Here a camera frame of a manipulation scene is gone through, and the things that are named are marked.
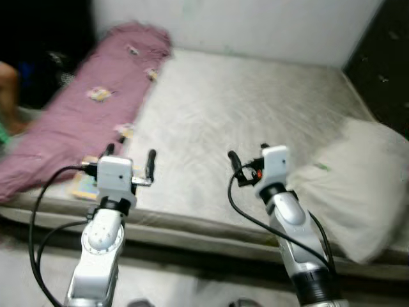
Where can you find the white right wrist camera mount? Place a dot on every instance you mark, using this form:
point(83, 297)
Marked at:
point(275, 163)

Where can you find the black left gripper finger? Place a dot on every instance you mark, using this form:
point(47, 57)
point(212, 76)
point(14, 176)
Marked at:
point(108, 151)
point(151, 165)

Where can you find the dark tufted headboard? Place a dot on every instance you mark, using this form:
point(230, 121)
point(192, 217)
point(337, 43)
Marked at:
point(383, 57)

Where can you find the silver right robot leg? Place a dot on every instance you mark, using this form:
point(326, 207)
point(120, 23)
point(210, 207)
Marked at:
point(243, 302)

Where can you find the colourful picture book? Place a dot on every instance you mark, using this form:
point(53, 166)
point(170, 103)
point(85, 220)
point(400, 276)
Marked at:
point(83, 187)

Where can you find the black bag with white print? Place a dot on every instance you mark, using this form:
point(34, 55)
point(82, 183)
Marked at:
point(45, 45)

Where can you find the dark bed base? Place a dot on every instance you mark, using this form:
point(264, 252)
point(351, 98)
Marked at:
point(192, 252)

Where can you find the white pillow with green tree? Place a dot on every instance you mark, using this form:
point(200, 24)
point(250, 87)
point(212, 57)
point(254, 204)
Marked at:
point(358, 185)

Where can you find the purple blanket with panda prints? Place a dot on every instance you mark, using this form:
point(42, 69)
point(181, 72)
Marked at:
point(83, 115)

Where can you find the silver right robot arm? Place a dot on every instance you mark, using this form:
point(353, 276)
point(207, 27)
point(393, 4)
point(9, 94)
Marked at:
point(291, 217)

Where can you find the grey patterned mattress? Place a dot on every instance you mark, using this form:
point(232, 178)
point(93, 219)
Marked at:
point(230, 121)

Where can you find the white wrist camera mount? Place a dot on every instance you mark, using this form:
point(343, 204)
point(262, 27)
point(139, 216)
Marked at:
point(115, 176)
point(275, 163)

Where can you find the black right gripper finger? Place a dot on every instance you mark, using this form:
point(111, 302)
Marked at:
point(264, 145)
point(236, 166)

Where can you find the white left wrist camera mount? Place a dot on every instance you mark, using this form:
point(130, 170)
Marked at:
point(115, 176)

